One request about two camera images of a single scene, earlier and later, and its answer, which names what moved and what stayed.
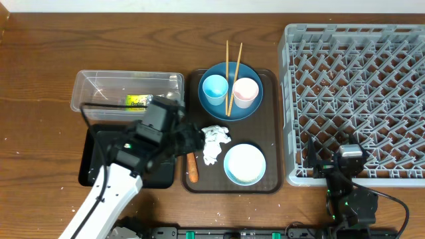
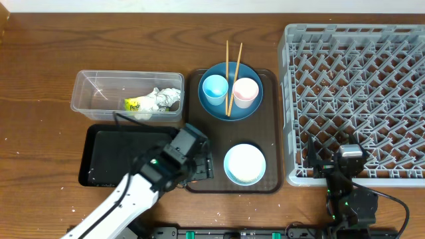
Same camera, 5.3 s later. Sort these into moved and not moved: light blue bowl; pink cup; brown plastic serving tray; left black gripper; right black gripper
Moved: left black gripper
Not moved: brown plastic serving tray; pink cup; light blue bowl; right black gripper
